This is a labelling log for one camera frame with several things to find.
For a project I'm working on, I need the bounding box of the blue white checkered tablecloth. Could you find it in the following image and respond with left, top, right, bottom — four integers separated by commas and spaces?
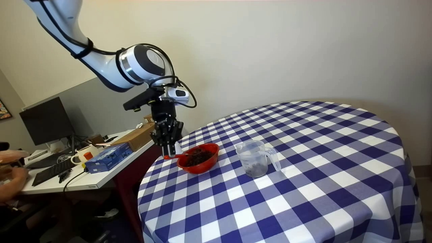
136, 99, 425, 243

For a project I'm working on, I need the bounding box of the clear plastic measuring jug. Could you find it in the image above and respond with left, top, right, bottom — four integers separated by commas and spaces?
233, 139, 282, 178

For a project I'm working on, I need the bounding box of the red plastic bowl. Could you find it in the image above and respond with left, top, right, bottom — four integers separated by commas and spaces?
175, 142, 221, 176

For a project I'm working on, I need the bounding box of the blue cardboard box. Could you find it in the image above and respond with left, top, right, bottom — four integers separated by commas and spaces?
85, 142, 133, 174

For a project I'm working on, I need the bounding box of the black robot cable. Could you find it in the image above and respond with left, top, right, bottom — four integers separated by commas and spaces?
32, 0, 198, 111

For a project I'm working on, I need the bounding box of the white mug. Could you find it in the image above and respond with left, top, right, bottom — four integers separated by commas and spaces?
69, 146, 98, 169

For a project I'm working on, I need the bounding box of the white office desk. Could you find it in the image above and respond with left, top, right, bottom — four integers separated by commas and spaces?
0, 127, 163, 235

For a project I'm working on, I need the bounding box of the black keyboard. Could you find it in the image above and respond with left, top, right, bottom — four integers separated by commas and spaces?
31, 159, 75, 188

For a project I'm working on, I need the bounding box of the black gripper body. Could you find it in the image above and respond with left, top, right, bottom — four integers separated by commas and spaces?
150, 99, 185, 142

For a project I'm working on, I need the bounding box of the grey partition panel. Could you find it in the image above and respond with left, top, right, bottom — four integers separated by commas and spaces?
58, 80, 156, 139

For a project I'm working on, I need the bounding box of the black computer monitor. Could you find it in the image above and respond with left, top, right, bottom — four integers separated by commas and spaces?
19, 96, 77, 147

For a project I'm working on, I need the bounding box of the bare person hand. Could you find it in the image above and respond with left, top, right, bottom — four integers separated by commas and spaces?
0, 150, 27, 166
0, 166, 29, 205

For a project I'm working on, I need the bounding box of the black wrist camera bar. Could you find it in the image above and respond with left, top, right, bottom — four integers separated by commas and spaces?
123, 86, 159, 112

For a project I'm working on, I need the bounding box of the long brown cardboard box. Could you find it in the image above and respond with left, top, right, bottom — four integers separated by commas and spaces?
109, 119, 159, 153

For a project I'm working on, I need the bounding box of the framed wall picture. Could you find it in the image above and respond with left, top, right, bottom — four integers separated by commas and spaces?
0, 99, 13, 122

